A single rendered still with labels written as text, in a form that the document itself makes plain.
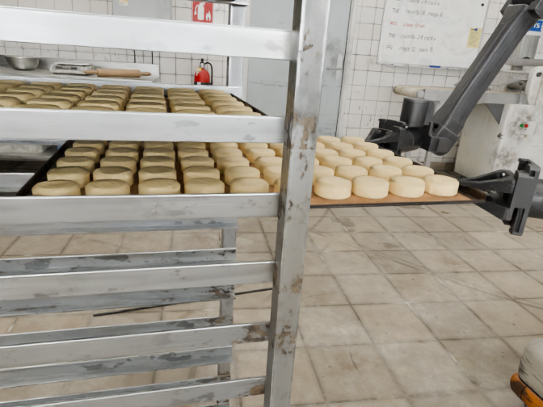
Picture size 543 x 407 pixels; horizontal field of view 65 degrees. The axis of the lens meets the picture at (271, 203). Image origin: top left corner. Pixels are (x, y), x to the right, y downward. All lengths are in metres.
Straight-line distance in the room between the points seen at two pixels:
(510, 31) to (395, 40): 3.72
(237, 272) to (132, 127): 0.21
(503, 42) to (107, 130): 0.92
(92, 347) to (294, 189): 0.31
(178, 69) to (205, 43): 3.96
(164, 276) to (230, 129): 0.19
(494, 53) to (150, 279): 0.91
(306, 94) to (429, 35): 4.58
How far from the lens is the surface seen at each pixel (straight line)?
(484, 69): 1.14
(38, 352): 0.60
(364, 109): 4.79
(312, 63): 0.46
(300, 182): 0.48
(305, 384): 1.71
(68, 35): 0.47
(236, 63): 0.90
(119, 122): 0.47
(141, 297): 1.03
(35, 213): 0.51
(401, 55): 4.89
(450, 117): 1.11
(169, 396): 0.64
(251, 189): 0.53
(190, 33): 0.47
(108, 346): 0.58
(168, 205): 0.49
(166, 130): 0.47
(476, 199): 0.66
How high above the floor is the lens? 1.13
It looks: 19 degrees down
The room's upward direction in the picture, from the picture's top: 4 degrees clockwise
